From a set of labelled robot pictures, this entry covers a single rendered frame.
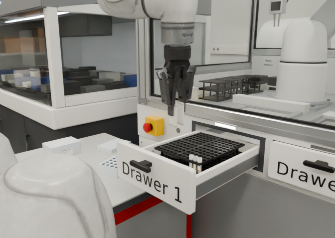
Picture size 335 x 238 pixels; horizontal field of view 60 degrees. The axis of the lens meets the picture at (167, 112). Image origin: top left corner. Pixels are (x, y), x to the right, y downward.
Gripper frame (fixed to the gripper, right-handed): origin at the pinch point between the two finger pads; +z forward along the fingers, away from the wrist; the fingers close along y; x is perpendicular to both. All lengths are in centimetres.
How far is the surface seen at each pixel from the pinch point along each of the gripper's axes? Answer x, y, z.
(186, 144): -1.8, 2.7, 10.3
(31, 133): 122, -16, 45
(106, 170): 19.2, -14.8, 22.9
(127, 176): 1.5, -16.7, 15.7
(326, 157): -35.6, 20.2, 6.2
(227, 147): -11.5, 10.3, 9.9
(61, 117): 73, -11, 20
